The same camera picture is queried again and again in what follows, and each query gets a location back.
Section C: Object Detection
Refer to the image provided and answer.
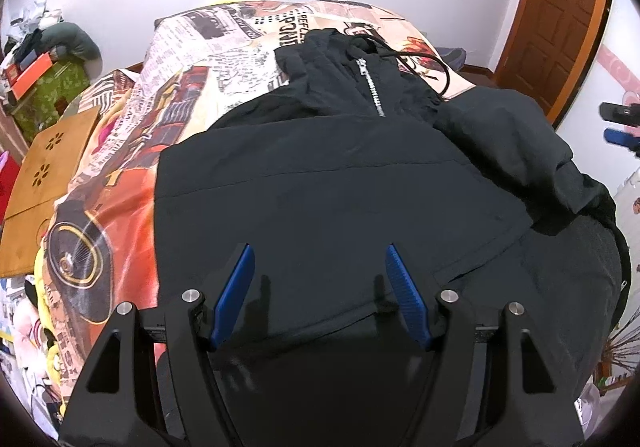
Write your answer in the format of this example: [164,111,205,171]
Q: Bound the black zip jacket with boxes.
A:
[152,27,632,447]

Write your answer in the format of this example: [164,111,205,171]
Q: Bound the dark spoked object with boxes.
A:
[595,312,640,380]

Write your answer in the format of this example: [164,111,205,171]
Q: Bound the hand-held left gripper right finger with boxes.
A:
[384,243,586,447]

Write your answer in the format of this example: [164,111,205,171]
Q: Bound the orange box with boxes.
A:
[11,52,55,100]

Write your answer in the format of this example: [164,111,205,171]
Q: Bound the brown wooden door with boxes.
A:
[492,0,616,128]

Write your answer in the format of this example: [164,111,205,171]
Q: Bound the blue-grey backpack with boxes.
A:
[435,46,468,72]

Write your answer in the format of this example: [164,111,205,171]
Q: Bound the pile of white clutter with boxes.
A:
[9,0,63,30]

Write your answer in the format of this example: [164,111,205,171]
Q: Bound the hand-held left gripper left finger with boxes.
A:
[57,243,257,447]

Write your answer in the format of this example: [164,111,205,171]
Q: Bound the printed blanket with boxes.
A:
[35,0,481,428]

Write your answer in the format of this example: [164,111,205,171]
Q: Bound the grey pillow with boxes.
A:
[40,22,102,62]

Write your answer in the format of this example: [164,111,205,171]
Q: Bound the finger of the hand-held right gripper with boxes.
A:
[599,102,640,126]
[603,128,640,148]

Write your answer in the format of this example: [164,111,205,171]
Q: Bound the green patterned cloth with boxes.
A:
[10,59,91,142]

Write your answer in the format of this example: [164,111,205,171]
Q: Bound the yellow plush toy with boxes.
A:
[27,272,68,423]

